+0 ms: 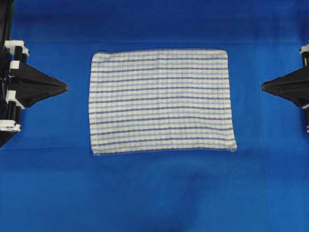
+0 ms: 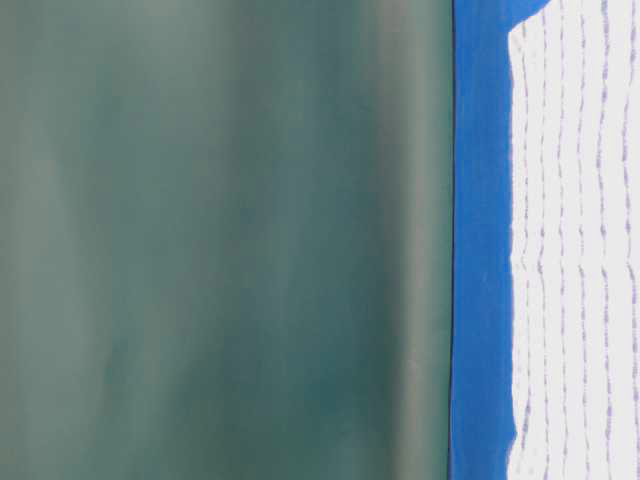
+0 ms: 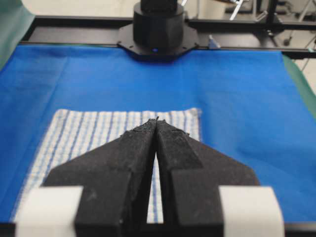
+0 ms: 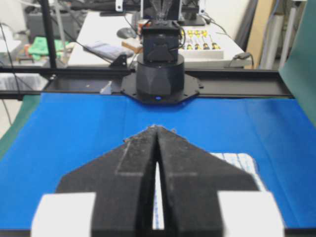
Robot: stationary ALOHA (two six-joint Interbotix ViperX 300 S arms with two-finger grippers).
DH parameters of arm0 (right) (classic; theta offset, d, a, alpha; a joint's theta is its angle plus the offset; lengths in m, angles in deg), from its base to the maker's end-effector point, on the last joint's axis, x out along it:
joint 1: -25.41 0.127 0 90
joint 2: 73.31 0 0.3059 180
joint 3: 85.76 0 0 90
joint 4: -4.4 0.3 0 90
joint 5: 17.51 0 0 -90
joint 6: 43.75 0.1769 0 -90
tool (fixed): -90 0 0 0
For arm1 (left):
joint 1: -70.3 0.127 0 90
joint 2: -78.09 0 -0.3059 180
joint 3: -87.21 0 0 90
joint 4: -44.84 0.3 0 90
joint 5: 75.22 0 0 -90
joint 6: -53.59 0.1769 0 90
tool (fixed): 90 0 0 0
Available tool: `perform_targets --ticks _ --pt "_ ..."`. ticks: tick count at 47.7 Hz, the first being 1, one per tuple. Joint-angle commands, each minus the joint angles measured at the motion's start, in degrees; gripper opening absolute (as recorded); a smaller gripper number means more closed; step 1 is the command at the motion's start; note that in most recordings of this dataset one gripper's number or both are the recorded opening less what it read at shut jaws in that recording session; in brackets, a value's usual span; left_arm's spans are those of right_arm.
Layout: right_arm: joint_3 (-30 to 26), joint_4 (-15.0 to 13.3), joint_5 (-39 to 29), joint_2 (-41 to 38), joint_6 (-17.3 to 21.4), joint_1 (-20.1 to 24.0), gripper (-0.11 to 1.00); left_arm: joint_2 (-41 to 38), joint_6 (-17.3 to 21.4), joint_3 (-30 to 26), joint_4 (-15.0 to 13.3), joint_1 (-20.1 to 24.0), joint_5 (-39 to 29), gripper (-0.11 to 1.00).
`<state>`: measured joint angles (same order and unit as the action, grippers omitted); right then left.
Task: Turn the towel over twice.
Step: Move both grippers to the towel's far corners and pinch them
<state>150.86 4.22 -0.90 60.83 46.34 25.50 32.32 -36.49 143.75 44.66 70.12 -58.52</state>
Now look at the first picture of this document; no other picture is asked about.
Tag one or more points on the blue white striped towel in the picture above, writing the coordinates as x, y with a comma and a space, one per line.
160, 99

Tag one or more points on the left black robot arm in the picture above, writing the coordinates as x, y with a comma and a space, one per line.
6, 17

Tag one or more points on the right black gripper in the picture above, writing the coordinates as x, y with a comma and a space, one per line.
300, 97

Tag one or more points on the blue table cloth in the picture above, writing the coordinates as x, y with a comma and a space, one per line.
51, 182

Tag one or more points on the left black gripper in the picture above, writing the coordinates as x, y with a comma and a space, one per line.
17, 97

